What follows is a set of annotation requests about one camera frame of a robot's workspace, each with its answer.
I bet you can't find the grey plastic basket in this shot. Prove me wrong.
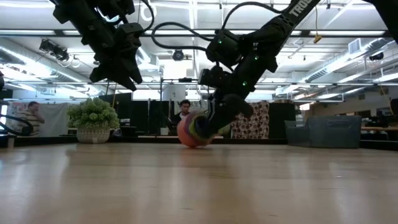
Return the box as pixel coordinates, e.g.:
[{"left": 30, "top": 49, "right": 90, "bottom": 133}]
[{"left": 284, "top": 114, "right": 363, "bottom": 149}]

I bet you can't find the green measuring cup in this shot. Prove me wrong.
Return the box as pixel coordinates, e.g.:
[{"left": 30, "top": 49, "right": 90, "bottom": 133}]
[{"left": 188, "top": 112, "right": 233, "bottom": 140}]

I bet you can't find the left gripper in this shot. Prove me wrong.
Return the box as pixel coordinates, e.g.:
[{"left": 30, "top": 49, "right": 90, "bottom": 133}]
[{"left": 89, "top": 40, "right": 144, "bottom": 91}]

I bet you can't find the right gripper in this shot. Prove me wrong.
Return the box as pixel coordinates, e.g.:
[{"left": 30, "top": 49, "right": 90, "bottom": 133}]
[{"left": 201, "top": 89, "right": 255, "bottom": 140}]

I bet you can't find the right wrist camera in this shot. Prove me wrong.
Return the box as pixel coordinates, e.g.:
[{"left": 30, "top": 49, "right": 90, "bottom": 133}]
[{"left": 198, "top": 66, "right": 233, "bottom": 90}]

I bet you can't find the grey hanging cloth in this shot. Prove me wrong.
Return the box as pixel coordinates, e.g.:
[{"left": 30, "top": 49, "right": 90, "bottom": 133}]
[{"left": 42, "top": 103, "right": 71, "bottom": 137}]

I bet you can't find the black table frame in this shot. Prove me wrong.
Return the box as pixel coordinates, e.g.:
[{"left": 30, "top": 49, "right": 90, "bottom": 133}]
[{"left": 0, "top": 134, "right": 398, "bottom": 151}]

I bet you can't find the black cable loop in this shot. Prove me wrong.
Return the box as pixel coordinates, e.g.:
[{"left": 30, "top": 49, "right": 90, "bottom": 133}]
[{"left": 0, "top": 113, "right": 34, "bottom": 137}]

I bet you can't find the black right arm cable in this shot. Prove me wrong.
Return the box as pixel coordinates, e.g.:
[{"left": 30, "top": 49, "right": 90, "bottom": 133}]
[{"left": 150, "top": 21, "right": 219, "bottom": 65}]

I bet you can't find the green potted plant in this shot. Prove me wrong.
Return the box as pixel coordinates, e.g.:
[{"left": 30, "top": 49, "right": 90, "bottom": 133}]
[{"left": 67, "top": 97, "right": 121, "bottom": 144}]

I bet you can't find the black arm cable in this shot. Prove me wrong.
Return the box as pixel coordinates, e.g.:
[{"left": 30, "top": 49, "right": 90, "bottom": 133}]
[
  {"left": 136, "top": 0, "right": 155, "bottom": 32},
  {"left": 150, "top": 21, "right": 219, "bottom": 65}
]

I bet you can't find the colourful printed cloth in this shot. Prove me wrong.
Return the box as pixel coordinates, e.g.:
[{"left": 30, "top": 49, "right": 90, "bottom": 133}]
[{"left": 6, "top": 101, "right": 32, "bottom": 137}]

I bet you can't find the white cylinder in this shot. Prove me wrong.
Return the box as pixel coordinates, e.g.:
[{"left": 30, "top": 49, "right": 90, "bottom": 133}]
[{"left": 162, "top": 84, "right": 187, "bottom": 102}]

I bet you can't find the yellow hanging cord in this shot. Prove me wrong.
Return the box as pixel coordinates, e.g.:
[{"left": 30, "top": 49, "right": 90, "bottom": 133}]
[{"left": 313, "top": 6, "right": 323, "bottom": 44}]

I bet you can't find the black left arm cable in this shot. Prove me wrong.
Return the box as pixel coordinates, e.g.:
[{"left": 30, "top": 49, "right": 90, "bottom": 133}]
[{"left": 136, "top": 0, "right": 155, "bottom": 32}]

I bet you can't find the purple measuring cup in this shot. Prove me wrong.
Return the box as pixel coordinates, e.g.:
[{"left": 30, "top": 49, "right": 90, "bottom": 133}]
[{"left": 183, "top": 113, "right": 200, "bottom": 142}]

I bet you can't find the black partition panel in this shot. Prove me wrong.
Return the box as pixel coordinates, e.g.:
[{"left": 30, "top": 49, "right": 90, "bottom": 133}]
[
  {"left": 98, "top": 92, "right": 175, "bottom": 137},
  {"left": 268, "top": 102, "right": 296, "bottom": 140}
]

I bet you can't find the orange measuring cup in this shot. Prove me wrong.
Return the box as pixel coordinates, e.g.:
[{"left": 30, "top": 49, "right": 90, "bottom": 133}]
[{"left": 176, "top": 113, "right": 215, "bottom": 149}]

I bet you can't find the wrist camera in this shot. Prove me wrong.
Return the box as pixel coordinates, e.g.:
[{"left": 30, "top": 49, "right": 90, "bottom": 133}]
[
  {"left": 116, "top": 22, "right": 146, "bottom": 47},
  {"left": 198, "top": 66, "right": 233, "bottom": 90}
]

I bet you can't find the black metal rack frame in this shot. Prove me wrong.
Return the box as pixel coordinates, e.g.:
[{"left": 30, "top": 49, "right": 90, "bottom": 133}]
[{"left": 160, "top": 78, "right": 211, "bottom": 137}]

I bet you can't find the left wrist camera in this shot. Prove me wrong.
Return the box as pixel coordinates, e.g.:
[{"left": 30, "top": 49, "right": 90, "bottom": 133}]
[{"left": 116, "top": 22, "right": 146, "bottom": 47}]

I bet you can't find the brown patterned cloth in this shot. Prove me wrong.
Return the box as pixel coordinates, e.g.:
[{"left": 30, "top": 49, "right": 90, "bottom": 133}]
[{"left": 230, "top": 101, "right": 270, "bottom": 140}]

